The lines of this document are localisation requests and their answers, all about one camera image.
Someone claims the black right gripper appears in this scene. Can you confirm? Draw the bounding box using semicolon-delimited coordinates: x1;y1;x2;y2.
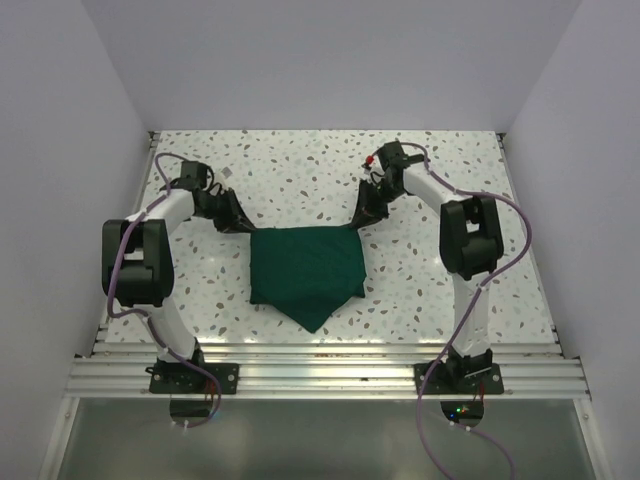
350;179;404;231

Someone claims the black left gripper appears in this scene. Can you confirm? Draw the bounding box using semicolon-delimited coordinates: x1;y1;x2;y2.
196;187;255;234

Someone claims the green surgical drape cloth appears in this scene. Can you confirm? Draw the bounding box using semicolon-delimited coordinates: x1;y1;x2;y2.
250;225;367;333

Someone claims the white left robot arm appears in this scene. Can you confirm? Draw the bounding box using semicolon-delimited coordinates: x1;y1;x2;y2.
101;153;256;393

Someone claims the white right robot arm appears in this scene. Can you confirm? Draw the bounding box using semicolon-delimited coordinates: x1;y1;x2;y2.
350;141;504;395

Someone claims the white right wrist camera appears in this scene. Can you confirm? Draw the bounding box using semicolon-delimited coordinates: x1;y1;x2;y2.
362;154;385;185

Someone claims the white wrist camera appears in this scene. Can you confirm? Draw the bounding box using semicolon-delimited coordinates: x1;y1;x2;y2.
214;167;233;190
362;154;385;185

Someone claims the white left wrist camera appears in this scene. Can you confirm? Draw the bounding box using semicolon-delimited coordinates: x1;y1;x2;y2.
214;167;233;190

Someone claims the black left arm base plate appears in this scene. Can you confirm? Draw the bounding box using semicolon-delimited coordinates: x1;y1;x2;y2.
145;361;240;395

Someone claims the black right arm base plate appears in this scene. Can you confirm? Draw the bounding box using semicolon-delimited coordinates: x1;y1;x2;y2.
413;362;505;395

